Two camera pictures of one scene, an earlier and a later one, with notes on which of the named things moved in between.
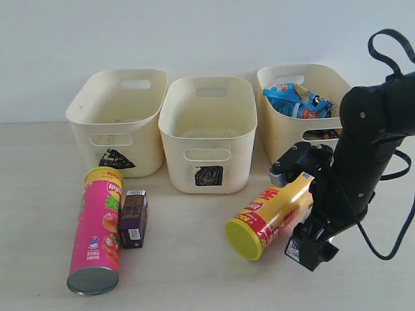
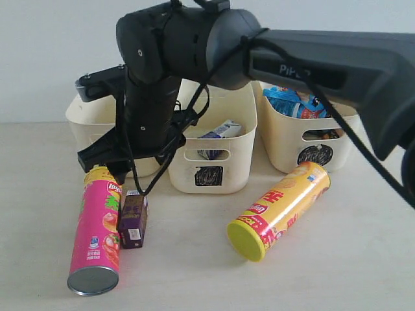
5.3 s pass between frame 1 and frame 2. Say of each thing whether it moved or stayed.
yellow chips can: stayed
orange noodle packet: stayed
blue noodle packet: stayed
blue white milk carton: moved
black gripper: moved
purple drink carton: stayed
